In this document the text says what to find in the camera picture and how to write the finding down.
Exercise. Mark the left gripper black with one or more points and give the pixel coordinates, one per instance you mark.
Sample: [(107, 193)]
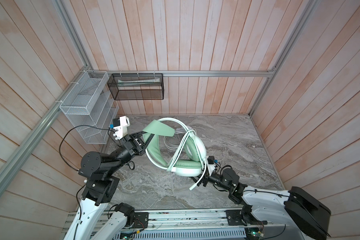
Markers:
[(135, 144)]

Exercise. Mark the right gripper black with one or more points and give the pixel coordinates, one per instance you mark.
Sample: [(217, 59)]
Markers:
[(206, 177)]

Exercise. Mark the green headphones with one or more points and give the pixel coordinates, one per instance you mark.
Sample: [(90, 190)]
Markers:
[(190, 158)]

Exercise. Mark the white headphones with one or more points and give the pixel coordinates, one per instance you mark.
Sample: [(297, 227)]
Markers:
[(172, 143)]

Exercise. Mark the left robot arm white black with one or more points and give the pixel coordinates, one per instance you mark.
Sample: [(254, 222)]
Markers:
[(101, 184)]

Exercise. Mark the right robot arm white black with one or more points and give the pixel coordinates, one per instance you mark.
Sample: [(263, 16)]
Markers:
[(294, 208)]

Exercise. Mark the black mesh basket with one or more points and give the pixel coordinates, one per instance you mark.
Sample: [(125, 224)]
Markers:
[(128, 87)]

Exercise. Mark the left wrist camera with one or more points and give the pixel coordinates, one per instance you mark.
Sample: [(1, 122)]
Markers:
[(119, 127)]

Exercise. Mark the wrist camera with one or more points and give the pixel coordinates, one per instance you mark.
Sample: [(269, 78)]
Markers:
[(212, 164), (119, 127)]

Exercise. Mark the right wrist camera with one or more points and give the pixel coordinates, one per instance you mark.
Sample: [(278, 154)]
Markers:
[(212, 164)]

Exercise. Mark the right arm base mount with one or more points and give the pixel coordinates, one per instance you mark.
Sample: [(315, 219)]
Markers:
[(243, 217)]

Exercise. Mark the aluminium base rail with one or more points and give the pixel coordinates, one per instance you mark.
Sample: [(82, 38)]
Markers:
[(197, 224)]

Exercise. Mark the white wire mesh shelf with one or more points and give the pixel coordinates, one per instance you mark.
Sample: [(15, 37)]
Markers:
[(90, 108)]

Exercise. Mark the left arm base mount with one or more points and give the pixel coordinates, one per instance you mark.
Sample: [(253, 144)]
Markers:
[(137, 220)]

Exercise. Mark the aluminium frame bar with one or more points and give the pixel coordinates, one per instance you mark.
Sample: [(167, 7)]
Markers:
[(256, 73)]

